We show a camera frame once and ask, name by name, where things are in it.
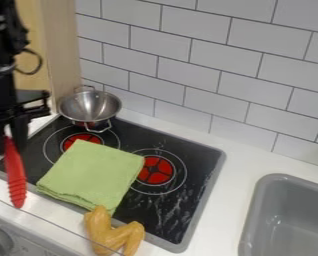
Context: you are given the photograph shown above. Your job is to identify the toy stove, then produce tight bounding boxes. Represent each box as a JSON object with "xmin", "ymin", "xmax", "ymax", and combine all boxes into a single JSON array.
[{"xmin": 0, "ymin": 113, "xmax": 228, "ymax": 254}]

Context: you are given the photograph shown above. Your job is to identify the wooden board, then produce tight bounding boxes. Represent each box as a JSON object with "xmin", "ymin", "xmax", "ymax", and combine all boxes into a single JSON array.
[{"xmin": 13, "ymin": 0, "xmax": 85, "ymax": 113}]

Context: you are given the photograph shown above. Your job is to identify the red spoon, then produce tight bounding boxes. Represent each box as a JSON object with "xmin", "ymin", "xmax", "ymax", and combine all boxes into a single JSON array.
[{"xmin": 2, "ymin": 135, "xmax": 29, "ymax": 209}]

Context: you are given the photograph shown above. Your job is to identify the yellow toy chicken wing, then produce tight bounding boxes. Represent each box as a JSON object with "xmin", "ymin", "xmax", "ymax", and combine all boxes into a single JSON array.
[{"xmin": 82, "ymin": 204, "xmax": 147, "ymax": 256}]

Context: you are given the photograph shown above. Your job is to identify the green cloth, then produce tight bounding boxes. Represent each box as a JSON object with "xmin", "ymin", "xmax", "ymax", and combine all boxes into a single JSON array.
[{"xmin": 34, "ymin": 138, "xmax": 147, "ymax": 217}]

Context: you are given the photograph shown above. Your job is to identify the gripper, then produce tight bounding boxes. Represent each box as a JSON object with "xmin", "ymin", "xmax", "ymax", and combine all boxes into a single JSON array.
[{"xmin": 0, "ymin": 68, "xmax": 53, "ymax": 156}]

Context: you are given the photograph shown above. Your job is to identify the silver pot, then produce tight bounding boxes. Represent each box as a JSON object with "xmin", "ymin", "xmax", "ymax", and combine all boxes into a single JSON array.
[{"xmin": 56, "ymin": 84, "xmax": 125, "ymax": 134}]

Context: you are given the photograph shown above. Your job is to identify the toy sink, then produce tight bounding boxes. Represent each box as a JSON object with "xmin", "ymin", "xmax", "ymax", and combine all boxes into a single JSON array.
[{"xmin": 236, "ymin": 173, "xmax": 318, "ymax": 256}]

